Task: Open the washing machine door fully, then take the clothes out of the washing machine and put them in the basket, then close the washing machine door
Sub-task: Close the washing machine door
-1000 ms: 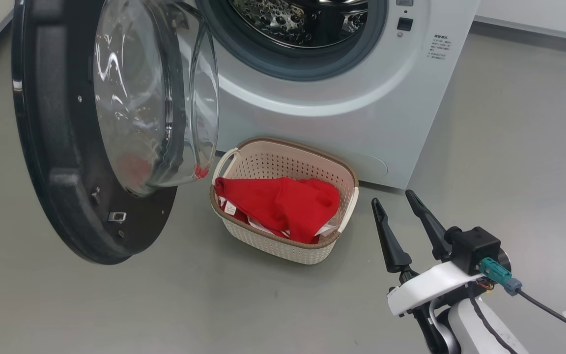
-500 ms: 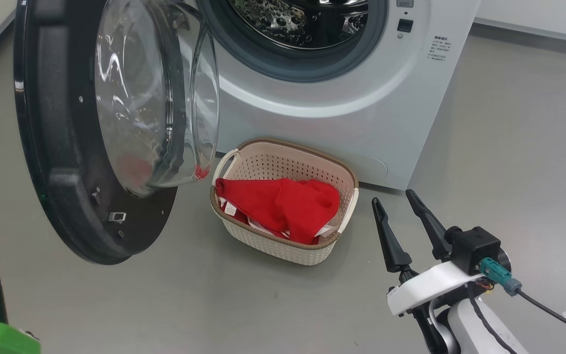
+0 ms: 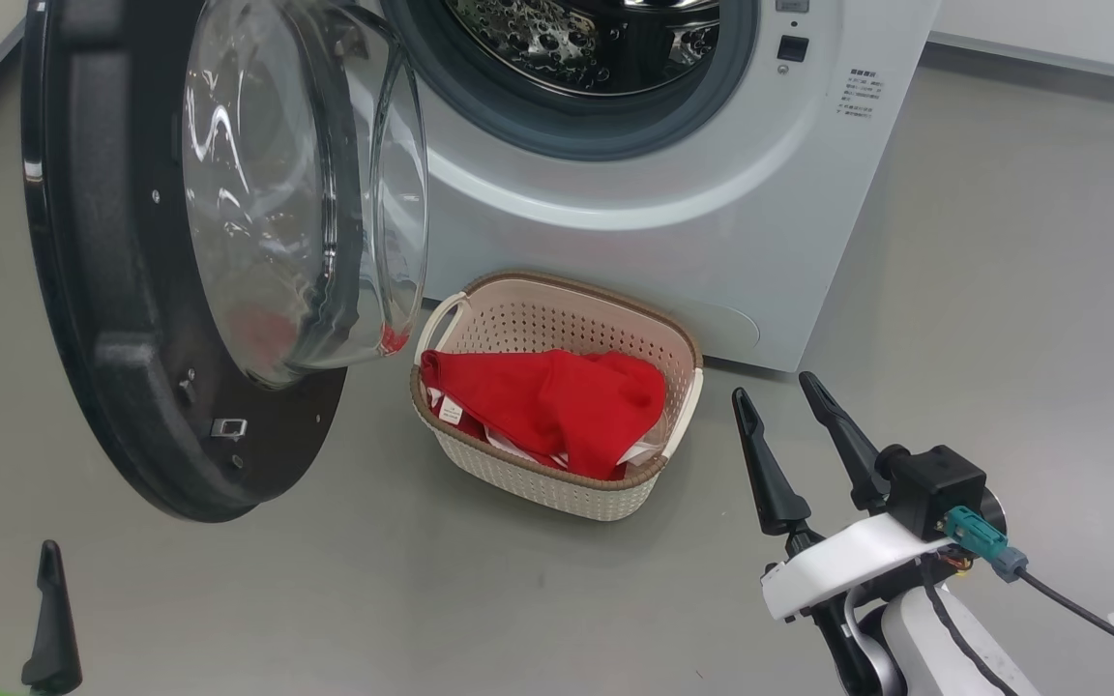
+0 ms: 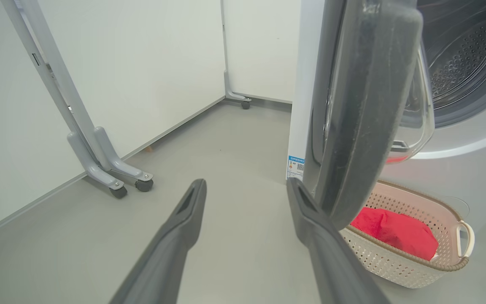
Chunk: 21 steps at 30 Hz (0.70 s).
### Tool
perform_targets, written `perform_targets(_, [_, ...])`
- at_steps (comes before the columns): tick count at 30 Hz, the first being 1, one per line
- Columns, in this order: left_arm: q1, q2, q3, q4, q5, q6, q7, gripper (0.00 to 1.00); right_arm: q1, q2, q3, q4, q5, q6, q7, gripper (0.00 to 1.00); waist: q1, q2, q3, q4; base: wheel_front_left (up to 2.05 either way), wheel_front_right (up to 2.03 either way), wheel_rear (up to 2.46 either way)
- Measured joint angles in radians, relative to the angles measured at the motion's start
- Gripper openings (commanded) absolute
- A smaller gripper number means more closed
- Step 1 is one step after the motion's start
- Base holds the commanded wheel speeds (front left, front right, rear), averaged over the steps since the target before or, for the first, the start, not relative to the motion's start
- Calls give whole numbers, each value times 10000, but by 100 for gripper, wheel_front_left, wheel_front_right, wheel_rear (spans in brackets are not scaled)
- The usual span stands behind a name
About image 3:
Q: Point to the white front-load washing machine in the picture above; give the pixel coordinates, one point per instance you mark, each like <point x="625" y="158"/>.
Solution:
<point x="712" y="242"/>

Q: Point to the grey rubber door gasket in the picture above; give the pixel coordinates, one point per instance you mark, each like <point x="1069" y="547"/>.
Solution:
<point x="615" y="126"/>

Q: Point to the red jersey with white tag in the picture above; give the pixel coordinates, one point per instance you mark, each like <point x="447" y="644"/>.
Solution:
<point x="451" y="412"/>

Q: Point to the perforated steel washer drum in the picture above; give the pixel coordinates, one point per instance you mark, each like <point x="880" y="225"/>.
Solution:
<point x="557" y="48"/>

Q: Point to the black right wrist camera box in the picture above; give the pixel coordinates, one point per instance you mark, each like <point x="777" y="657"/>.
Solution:
<point x="939" y="488"/>

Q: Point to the black glass washing machine door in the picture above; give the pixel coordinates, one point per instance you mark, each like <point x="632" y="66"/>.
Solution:
<point x="83" y="242"/>

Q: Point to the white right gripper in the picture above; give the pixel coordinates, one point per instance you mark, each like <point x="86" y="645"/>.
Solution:
<point x="837" y="565"/>

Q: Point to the cream perforated laundry basket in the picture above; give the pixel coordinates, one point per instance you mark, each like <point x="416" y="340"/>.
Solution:
<point x="538" y="493"/>

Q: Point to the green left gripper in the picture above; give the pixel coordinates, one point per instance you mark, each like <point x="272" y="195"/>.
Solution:
<point x="6" y="693"/>

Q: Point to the plain red garment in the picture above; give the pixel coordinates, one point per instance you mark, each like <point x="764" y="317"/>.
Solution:
<point x="557" y="406"/>

